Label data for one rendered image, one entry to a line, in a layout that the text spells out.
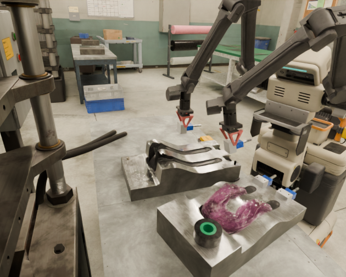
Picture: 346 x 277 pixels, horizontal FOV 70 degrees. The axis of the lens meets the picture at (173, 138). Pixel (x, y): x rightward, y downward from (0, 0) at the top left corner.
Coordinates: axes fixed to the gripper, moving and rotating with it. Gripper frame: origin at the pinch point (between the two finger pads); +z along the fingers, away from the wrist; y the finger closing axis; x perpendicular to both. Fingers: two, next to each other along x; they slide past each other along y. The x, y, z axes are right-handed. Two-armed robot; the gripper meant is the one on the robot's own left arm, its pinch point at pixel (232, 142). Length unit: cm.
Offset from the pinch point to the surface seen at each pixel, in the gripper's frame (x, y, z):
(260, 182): 2.1, 17.9, 12.6
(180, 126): -15.4, -26.3, -3.9
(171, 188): -33.1, 6.4, 10.0
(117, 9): 42, -634, -142
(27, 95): -71, 12, -39
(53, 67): -117, -378, -35
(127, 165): -47.6, -10.1, 2.2
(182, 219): -36.4, 32.3, 4.9
